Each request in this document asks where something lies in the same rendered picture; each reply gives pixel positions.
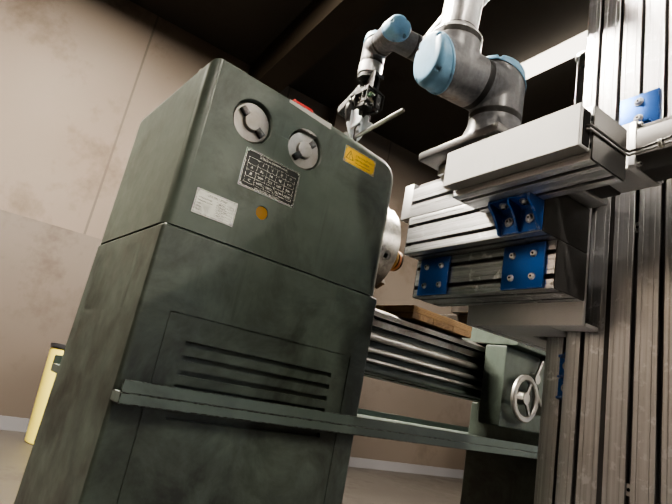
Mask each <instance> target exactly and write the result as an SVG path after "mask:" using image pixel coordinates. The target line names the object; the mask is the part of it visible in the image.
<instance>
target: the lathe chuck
mask: <svg viewBox="0 0 672 504"><path fill-rule="evenodd" d="M400 242H401V227H400V222H399V219H398V217H397V215H396V213H395V212H394V211H393V210H390V209H389V208H388V214H387V220H386V225H385V231H384V237H383V243H382V248H381V254H380V260H379V266H378V271H377V277H376V283H375V285H378V284H379V283H380V282H381V281H382V280H383V279H384V278H385V277H386V276H387V274H388V273H389V271H390V270H391V268H392V266H393V264H394V262H395V260H396V258H397V255H398V251H399V247H400ZM385 250H388V251H389V252H390V257H389V259H388V260H386V261H384V260H382V253H383V252H384V251H385Z"/></svg>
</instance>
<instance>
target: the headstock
mask: <svg viewBox="0 0 672 504"><path fill-rule="evenodd" d="M302 128H303V129H307V130H310V131H311V132H313V133H314V134H315V135H316V136H317V138H316V139H314V140H313V139H312V137H310V136H309V135H308V134H306V133H303V132H297V130H299V129H302ZM392 185H393V175H392V171H391V169H390V167H389V165H388V164H387V163H386V162H385V161H384V160H383V159H381V158H380V157H378V156H377V155H375V154H374V153H372V152H371V151H370V150H368V149H367V148H365V147H364V146H362V145H361V144H359V143H358V142H356V141H355V140H353V139H352V138H350V137H348V136H347V135H345V134H344V133H342V132H341V131H339V130H338V129H336V128H335V127H333V126H332V128H331V129H329V128H328V127H326V126H325V125H323V124H322V123H320V122H319V121H317V120H316V119H314V118H313V117H311V116H310V115H308V114H307V113H305V112H304V111H302V110H301V109H299V108H298V107H296V106H295V105H293V104H292V103H290V99H288V98H287V97H285V96H283V95H282V94H280V93H278V92H277V91H275V90H273V89H272V88H270V87H268V86H267V85H265V84H264V83H262V82H260V81H259V80H257V79H255V78H254V77H252V76H250V75H249V74H247V73H245V72H244V71H242V70H240V69H239V68H237V67H236V66H234V65H232V64H231V63H229V62H227V61H226V60H224V59H222V58H216V59H214V60H212V61H211V62H210V63H208V64H207V65H206V66H205V67H204V68H203V69H201V70H200V71H199V72H198V73H197V74H196V75H194V76H193V77H192V78H191V79H190V80H189V81H187V82H186V83H185V84H184V85H183V86H182V87H181V88H179V89H178V90H177V91H176V92H175V93H174V94H172V95H171V96H170V97H169V98H168V99H167V100H165V101H164V102H163V103H162V104H161V105H160V106H158V107H157V108H156V109H155V110H154V111H153V112H151V113H150V114H149V115H148V116H147V117H146V118H144V119H143V120H142V121H141V123H140V126H139V129H138V132H137V135H136V138H135V141H134V144H133V147H132V150H131V153H130V156H129V159H128V162H127V165H126V168H125V171H124V175H123V178H122V181H121V184H120V187H119V190H118V193H117V196H116V199H115V202H114V205H113V208H112V211H111V214H110V217H109V220H108V223H107V226H106V229H105V232H104V235H103V238H102V242H101V245H102V244H105V243H108V242H110V241H113V240H116V239H119V238H122V237H124V236H127V235H130V234H133V233H136V232H138V231H141V230H144V229H147V228H150V227H152V226H155V225H158V224H161V223H164V222H166V223H169V224H171V225H174V226H177V227H180V228H183V229H185V230H188V231H191V232H194V233H196V234H199V235H202V236H205V237H207V238H210V239H213V240H216V241H219V242H221V243H224V244H227V245H230V246H232V247H235V248H238V249H241V250H243V251H246V252H249V253H252V254H254V255H257V256H260V257H263V258H266V259H268V260H271V261H274V262H277V263H279V264H282V265H285V266H288V267H290V268H293V269H296V270H299V271H302V272H304V273H307V274H310V275H313V276H315V277H318V278H321V279H324V280H326V281H329V282H332V283H335V284H337V285H340V286H343V287H346V288H349V289H351V290H354V291H357V292H360V293H362V294H365V295H368V296H371V297H373V294H374V289H375V283H376V277H377V271H378V266H379V260H380V254H381V248H382V243H383V237H384V231H385V225H386V220H387V214H388V208H389V202H390V197H391V191H392Z"/></svg>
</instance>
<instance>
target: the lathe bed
mask: <svg viewBox="0 0 672 504"><path fill-rule="evenodd" d="M140 244H142V243H140ZM140 244H138V247H137V250H136V253H135V256H134V260H133V263H132V266H131V269H130V273H129V276H128V279H127V282H126V286H125V289H126V290H125V289H124V292H123V295H122V299H121V302H120V305H119V307H122V306H123V303H124V300H125V297H126V293H127V288H128V287H129V284H130V280H131V277H132V274H133V270H134V267H135V264H136V262H135V261H137V257H138V254H139V251H140V248H141V245H140ZM136 245H137V242H135V243H132V244H129V245H125V246H122V247H119V248H116V249H113V250H109V251H106V252H103V253H101V255H100V258H99V261H98V264H97V267H96V270H95V273H94V276H93V279H92V282H91V285H90V288H89V291H88V294H87V298H86V301H85V304H84V307H83V309H117V307H118V304H119V301H120V297H121V294H122V291H123V288H124V284H125V281H126V278H127V275H128V271H129V268H130V265H131V262H132V258H133V255H134V252H135V249H136ZM112 252H113V253H112ZM107 259H108V260H107ZM100 265H101V266H100ZM97 271H98V272H97ZM112 274H113V275H112ZM97 276H98V277H97ZM99 276H100V277H99ZM94 284H95V285H94ZM96 284H97V285H96ZM92 286H93V287H92ZM108 286H109V287H108ZM90 289H91V290H90ZM92 293H93V294H92ZM94 294H95V295H94ZM88 295H89V296H88ZM123 297H124V298H123ZM88 301H89V302H88ZM91 302H92V303H91ZM102 302H103V303H102ZM89 306H90V307H89ZM485 352H486V346H484V345H481V344H478V343H475V342H472V341H469V340H466V339H463V338H460V337H457V336H455V335H452V334H449V333H446V332H443V331H440V330H437V329H434V328H431V327H428V326H426V325H423V324H420V323H417V322H414V321H411V320H408V319H405V318H402V317H399V316H397V315H394V314H391V313H388V312H385V311H382V310H379V309H376V308H375V313H374V319H373V325H372V331H371V337H370V342H369V348H368V354H367V360H366V366H365V372H364V376H365V377H370V378H374V379H378V380H383V381H387V382H392V383H396V384H400V385H405V386H409V387H413V388H418V389H422V390H426V391H431V392H435V393H440V394H444V395H448V396H453V397H457V398H461V399H466V400H470V401H474V402H479V403H480V397H481V388H482V379H483V370H484V361H485Z"/></svg>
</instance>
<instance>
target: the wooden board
mask: <svg viewBox="0 0 672 504"><path fill-rule="evenodd" d="M375 308H376V309H379V310H382V311H385V312H388V313H391V314H394V315H397V316H399V317H402V318H405V319H408V320H411V321H414V322H417V323H420V324H423V325H426V326H428V327H431V328H434V329H437V330H440V331H443V332H446V333H449V334H452V335H455V336H457V337H460V338H471V332H472V327H471V326H468V325H466V324H463V323H461V322H458V321H455V320H453V319H450V318H447V317H445V316H442V315H439V314H437V313H434V312H431V311H429V310H426V309H423V308H421V307H418V306H415V305H376V307H375Z"/></svg>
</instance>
